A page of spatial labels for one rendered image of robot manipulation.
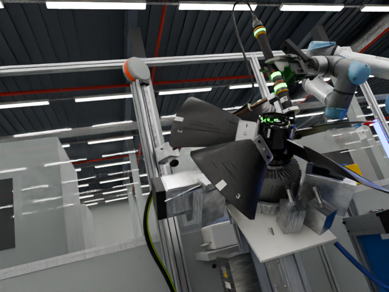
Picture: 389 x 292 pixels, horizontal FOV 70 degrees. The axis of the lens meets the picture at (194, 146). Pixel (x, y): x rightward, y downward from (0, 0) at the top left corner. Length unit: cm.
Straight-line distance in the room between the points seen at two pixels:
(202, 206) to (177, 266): 56
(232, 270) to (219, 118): 55
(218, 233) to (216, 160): 66
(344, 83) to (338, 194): 41
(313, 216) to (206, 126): 44
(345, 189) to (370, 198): 112
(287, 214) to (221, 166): 27
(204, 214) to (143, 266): 68
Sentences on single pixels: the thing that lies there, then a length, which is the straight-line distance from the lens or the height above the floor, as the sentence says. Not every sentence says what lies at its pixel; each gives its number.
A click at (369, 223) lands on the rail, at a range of 138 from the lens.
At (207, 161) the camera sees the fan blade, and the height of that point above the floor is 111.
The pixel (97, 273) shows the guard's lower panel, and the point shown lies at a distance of 149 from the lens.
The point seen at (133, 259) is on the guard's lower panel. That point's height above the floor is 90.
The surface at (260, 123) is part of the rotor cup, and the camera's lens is 91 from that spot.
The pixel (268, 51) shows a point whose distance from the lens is 113.
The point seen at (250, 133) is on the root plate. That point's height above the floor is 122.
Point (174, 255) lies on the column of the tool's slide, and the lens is 136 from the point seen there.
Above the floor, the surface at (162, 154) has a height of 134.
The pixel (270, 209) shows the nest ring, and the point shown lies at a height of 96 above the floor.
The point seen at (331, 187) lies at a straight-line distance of 100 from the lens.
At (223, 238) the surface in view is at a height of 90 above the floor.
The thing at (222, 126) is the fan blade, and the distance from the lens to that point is 97.
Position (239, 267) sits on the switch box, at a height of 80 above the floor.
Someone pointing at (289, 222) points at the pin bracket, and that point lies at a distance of 90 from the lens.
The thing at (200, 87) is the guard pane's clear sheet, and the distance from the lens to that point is 184.
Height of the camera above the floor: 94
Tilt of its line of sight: 17 degrees up
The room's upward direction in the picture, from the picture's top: 14 degrees counter-clockwise
